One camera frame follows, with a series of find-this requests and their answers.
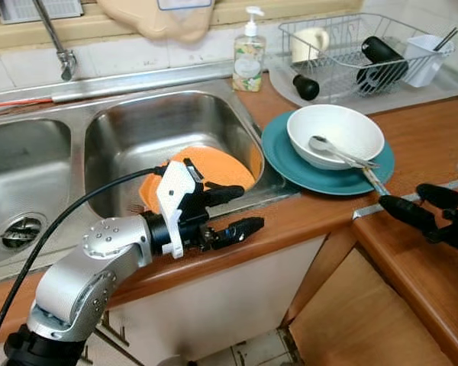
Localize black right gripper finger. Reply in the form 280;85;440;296
416;183;458;211
378;194;443;234

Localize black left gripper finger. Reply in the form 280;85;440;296
205;185;246;207
214;217;265;245

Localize silver spoon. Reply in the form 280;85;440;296
308;135;379;170

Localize white bowl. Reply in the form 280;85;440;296
286;104;385;170

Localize orange plate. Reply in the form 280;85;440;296
137;146;256;214

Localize metal counter edge strip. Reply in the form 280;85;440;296
353;181;443;220

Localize teal plate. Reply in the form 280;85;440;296
261;109;395;197

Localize white cabinet door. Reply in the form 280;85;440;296
99;233;329;366

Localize stainless steel double sink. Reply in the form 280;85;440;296
0;76;298;287

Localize wooden cabinet door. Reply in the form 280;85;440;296
290;248;453;366

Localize soap pump bottle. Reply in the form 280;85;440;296
232;6;266;93

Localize white utensil cup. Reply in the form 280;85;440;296
403;34;446;88

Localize black bulb-shaped object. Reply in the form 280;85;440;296
292;74;321;101

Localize black bottle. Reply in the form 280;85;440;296
356;36;409;94

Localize dark chopstick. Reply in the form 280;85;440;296
434;27;458;53

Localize cream mug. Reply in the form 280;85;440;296
292;27;331;64

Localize metal sink drain strainer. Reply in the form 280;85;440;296
0;213;47;251

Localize beige cutting board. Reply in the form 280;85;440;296
97;0;216;43

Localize wooden window sill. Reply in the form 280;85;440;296
0;0;363;53

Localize metal sink faucet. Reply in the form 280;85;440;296
31;0;79;82

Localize grey ribbed tray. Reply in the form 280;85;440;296
0;0;85;24

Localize black handled knife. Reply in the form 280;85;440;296
185;156;205;184

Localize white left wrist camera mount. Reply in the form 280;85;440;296
156;160;207;258

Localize metal cabinet handle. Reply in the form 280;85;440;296
92;313;134;350

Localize wire dish rack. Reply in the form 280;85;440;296
279;13;455;100

